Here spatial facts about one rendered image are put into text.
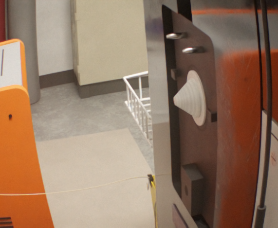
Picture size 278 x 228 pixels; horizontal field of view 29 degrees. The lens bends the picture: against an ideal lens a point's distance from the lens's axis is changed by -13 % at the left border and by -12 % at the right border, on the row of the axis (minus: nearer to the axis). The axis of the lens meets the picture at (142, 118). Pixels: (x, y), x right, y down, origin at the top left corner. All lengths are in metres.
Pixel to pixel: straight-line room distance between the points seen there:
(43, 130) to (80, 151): 1.90
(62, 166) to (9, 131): 0.61
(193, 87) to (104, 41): 3.18
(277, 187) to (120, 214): 0.95
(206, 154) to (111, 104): 3.15
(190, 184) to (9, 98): 0.41
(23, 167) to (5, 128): 0.09
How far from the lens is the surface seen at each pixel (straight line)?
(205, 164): 0.68
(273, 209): 0.46
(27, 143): 1.02
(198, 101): 0.65
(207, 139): 0.66
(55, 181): 1.53
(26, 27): 3.81
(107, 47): 3.84
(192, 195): 0.70
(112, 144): 1.70
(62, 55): 4.19
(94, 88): 3.95
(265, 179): 0.44
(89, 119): 3.63
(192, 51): 0.62
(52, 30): 4.13
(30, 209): 1.09
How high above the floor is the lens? 1.46
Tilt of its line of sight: 24 degrees down
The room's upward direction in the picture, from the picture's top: 4 degrees counter-clockwise
